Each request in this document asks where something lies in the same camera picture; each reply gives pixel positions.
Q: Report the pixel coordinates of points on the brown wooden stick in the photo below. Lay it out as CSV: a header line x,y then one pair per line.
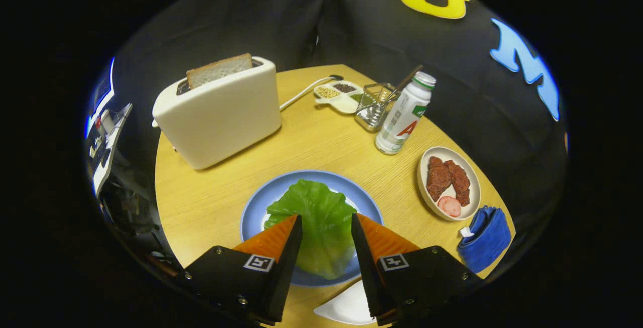
x,y
408,81

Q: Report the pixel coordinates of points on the black backdrop cloth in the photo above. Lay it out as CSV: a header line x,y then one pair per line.
x,y
241,21

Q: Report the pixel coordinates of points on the white toaster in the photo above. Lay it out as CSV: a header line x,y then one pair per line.
x,y
221,117

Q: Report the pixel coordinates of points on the white drink bottle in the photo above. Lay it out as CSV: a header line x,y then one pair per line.
x,y
402,117

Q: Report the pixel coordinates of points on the white divided condiment tray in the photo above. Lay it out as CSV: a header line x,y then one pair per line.
x,y
341,98

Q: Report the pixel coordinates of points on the white square plate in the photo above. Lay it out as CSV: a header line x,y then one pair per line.
x,y
346,308

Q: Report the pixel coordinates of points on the blue round plate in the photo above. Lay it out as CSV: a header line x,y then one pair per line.
x,y
256,207

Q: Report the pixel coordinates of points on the pink ham slice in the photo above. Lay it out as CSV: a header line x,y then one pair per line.
x,y
448,206

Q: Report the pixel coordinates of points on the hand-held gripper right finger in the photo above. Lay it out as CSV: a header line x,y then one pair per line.
x,y
366,272

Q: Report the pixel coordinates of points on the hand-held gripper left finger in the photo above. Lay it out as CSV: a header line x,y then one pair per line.
x,y
286,272

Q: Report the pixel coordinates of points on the brown meat piece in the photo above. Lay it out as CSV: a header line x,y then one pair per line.
x,y
438,177
459,182

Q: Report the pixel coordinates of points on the toast bread slice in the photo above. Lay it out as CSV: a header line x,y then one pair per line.
x,y
218,71

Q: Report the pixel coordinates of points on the beige round plate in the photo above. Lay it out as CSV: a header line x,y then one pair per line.
x,y
474,200

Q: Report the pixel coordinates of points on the blue folded towel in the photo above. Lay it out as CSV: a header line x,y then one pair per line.
x,y
487,240

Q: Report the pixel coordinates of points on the green lettuce leaf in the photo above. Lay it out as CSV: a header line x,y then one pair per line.
x,y
324,217

